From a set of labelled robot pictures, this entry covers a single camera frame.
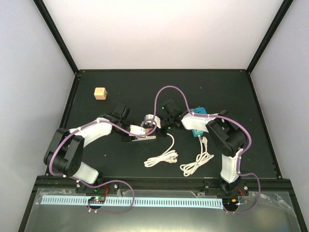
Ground blue cube adapter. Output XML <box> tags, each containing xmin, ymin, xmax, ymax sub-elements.
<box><xmin>193</xmin><ymin>107</ymin><xmax>207</xmax><ymax>116</ymax></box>

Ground teal power strip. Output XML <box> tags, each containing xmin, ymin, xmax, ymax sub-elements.
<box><xmin>192</xmin><ymin>130</ymin><xmax>204</xmax><ymax>137</ymax></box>

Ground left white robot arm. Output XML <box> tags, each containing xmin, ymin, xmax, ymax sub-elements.
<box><xmin>43</xmin><ymin>104</ymin><xmax>130</xmax><ymax>193</ymax></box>

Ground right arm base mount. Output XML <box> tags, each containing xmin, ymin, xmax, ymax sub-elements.
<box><xmin>204</xmin><ymin>177</ymin><xmax>246</xmax><ymax>196</ymax></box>

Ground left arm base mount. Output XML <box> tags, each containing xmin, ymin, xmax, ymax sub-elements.
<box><xmin>75</xmin><ymin>176</ymin><xmax>120</xmax><ymax>195</ymax></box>

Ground purple cable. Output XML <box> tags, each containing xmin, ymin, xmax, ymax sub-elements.
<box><xmin>154</xmin><ymin>86</ymin><xmax>261</xmax><ymax>215</ymax></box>
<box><xmin>48</xmin><ymin>116</ymin><xmax>135</xmax><ymax>214</ymax></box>

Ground white power strip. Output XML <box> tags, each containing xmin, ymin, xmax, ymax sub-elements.
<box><xmin>131</xmin><ymin>135</ymin><xmax>156</xmax><ymax>142</ymax></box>

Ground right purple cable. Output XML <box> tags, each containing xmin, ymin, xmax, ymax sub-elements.
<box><xmin>154</xmin><ymin>86</ymin><xmax>261</xmax><ymax>215</ymax></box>

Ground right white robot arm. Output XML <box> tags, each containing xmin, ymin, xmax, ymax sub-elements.
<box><xmin>160</xmin><ymin>99</ymin><xmax>252</xmax><ymax>195</ymax></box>

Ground teal strip white cable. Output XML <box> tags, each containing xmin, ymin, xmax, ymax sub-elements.
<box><xmin>180</xmin><ymin>135</ymin><xmax>215</xmax><ymax>177</ymax></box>

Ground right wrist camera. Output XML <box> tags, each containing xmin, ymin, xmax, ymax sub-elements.
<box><xmin>143</xmin><ymin>114</ymin><xmax>161</xmax><ymax>129</ymax></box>

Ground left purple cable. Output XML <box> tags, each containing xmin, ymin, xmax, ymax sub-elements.
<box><xmin>48</xmin><ymin>116</ymin><xmax>135</xmax><ymax>214</ymax></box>

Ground light blue slotted cable duct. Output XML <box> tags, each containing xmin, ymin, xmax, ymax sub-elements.
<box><xmin>40</xmin><ymin>195</ymin><xmax>224</xmax><ymax>209</ymax></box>

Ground white power strip cable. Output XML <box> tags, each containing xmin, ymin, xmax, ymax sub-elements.
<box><xmin>144</xmin><ymin>133</ymin><xmax>179</xmax><ymax>168</ymax></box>

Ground large orange cube adapter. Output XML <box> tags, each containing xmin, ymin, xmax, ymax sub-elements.
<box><xmin>94</xmin><ymin>87</ymin><xmax>108</xmax><ymax>101</ymax></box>

